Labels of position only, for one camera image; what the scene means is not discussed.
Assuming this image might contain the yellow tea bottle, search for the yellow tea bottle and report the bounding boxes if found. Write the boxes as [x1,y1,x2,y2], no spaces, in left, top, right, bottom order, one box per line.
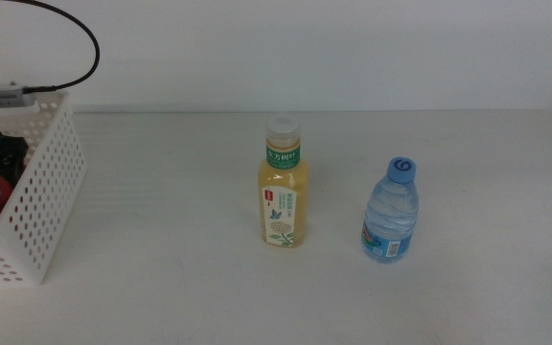
[257,114,310,248]

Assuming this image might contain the clear water bottle blue cap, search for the clear water bottle blue cap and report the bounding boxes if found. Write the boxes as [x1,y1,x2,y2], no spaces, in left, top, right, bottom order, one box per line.
[360,156,420,265]

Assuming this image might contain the white perforated plastic basket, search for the white perforated plastic basket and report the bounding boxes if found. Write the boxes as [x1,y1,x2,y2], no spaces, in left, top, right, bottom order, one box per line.
[0,90,87,288]

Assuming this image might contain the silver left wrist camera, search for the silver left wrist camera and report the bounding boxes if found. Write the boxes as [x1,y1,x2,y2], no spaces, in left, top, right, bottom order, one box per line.
[0,82,37,110]

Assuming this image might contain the black braided left camera cable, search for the black braided left camera cable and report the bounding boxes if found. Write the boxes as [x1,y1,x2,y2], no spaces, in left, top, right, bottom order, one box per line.
[3,0,102,94]

